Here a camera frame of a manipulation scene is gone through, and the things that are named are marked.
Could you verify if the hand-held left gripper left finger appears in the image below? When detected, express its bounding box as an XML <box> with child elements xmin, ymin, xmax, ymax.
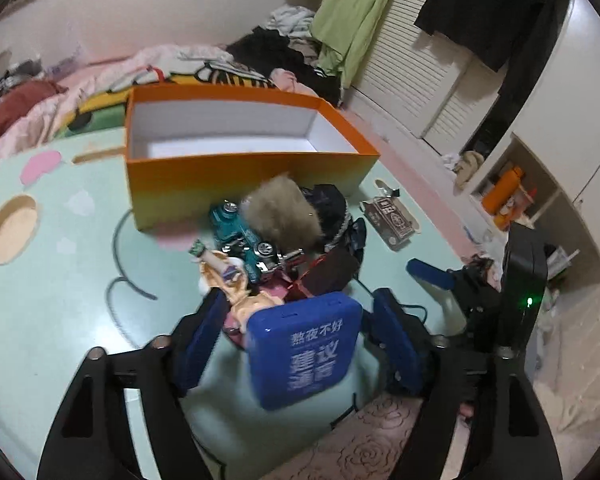
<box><xmin>36</xmin><ymin>290</ymin><xmax>228</xmax><ymax>480</ymax></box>

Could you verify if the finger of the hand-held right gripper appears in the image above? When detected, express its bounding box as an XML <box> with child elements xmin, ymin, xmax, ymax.
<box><xmin>462</xmin><ymin>305</ymin><xmax>503</xmax><ymax>353</ymax></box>
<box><xmin>406</xmin><ymin>258</ymin><xmax>503</xmax><ymax>311</ymax></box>

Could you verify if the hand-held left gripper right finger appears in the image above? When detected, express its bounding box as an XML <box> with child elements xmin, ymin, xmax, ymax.
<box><xmin>372</xmin><ymin>287</ymin><xmax>563</xmax><ymax>480</ymax></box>

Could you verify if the small doll figure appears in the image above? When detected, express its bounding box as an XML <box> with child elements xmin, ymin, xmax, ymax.
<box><xmin>187</xmin><ymin>240</ymin><xmax>286</xmax><ymax>333</ymax></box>

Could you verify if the brown card pack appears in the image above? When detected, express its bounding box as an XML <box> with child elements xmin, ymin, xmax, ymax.
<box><xmin>361</xmin><ymin>195</ymin><xmax>421</xmax><ymax>252</ymax></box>

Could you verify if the dark brown wallet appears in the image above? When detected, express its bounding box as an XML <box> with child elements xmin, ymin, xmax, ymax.
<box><xmin>300</xmin><ymin>249</ymin><xmax>361</xmax><ymax>303</ymax></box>

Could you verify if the blue plastic box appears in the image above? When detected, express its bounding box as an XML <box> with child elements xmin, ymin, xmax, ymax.
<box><xmin>246</xmin><ymin>291</ymin><xmax>363</xmax><ymax>411</ymax></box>

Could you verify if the teal toy car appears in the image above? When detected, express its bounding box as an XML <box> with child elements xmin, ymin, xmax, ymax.
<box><xmin>210</xmin><ymin>200</ymin><xmax>286</xmax><ymax>286</ymax></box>

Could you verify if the black lace cloth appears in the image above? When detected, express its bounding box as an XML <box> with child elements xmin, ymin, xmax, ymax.
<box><xmin>300</xmin><ymin>184</ymin><xmax>368</xmax><ymax>256</ymax></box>

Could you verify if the orange cardboard box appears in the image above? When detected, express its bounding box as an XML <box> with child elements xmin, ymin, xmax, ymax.
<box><xmin>124</xmin><ymin>84</ymin><xmax>382</xmax><ymax>233</ymax></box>

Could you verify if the beige fur pompom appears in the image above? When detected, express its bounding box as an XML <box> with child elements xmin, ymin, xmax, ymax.
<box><xmin>240</xmin><ymin>172</ymin><xmax>323</xmax><ymax>251</ymax></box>

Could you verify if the mint green strawberry-print desktop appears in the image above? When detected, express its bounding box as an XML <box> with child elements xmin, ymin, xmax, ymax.
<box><xmin>0</xmin><ymin>125</ymin><xmax>481</xmax><ymax>480</ymax></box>

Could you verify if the orange bottle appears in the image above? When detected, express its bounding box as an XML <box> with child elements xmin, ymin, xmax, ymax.
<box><xmin>481</xmin><ymin>166</ymin><xmax>525</xmax><ymax>216</ymax></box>

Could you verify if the pink cloth item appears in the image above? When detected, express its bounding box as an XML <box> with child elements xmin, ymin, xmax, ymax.
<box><xmin>256</xmin><ymin>272</ymin><xmax>301</xmax><ymax>306</ymax></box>

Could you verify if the pink rose-patterned mat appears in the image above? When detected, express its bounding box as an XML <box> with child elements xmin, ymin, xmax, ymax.
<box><xmin>260</xmin><ymin>392</ymin><xmax>431</xmax><ymax>480</ymax></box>

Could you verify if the beige plush slipper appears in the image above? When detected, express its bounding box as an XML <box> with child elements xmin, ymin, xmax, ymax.
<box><xmin>455</xmin><ymin>152</ymin><xmax>486</xmax><ymax>188</ymax></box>

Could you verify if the white shelf unit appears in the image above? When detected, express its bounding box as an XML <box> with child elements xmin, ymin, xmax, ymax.
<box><xmin>467</xmin><ymin>130</ymin><xmax>600</xmax><ymax>281</ymax></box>

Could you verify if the white louvered closet door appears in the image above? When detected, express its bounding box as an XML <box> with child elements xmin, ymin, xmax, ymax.
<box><xmin>350</xmin><ymin>0</ymin><xmax>511</xmax><ymax>156</ymax></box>

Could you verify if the pink garment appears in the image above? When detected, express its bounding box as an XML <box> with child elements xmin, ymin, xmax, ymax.
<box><xmin>270</xmin><ymin>67</ymin><xmax>321</xmax><ymax>98</ymax></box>

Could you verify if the cartoon printed blanket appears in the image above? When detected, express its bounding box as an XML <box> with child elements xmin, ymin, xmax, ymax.
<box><xmin>55</xmin><ymin>60</ymin><xmax>281</xmax><ymax>136</ymax></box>

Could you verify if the black hanging garment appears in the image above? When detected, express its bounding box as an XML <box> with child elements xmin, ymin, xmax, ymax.
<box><xmin>414</xmin><ymin>0</ymin><xmax>573</xmax><ymax>106</ymax></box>

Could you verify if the green hanging garment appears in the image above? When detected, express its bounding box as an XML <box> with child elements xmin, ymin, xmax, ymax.
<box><xmin>310</xmin><ymin>0</ymin><xmax>406</xmax><ymax>88</ymax></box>

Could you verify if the black clothes pile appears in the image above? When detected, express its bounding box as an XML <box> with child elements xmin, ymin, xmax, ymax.
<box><xmin>227</xmin><ymin>27</ymin><xmax>343</xmax><ymax>106</ymax></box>

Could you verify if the pink floral quilt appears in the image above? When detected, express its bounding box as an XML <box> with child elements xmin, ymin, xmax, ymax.
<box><xmin>0</xmin><ymin>45</ymin><xmax>236</xmax><ymax>161</ymax></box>

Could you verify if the white clothes pile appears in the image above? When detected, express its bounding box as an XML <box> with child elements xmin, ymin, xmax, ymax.
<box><xmin>267</xmin><ymin>5</ymin><xmax>316</xmax><ymax>36</ymax></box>

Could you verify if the red pillow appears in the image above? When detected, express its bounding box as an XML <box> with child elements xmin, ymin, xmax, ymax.
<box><xmin>0</xmin><ymin>81</ymin><xmax>68</xmax><ymax>146</ymax></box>

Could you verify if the black cable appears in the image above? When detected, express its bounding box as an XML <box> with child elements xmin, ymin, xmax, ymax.
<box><xmin>352</xmin><ymin>277</ymin><xmax>431</xmax><ymax>326</ymax></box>

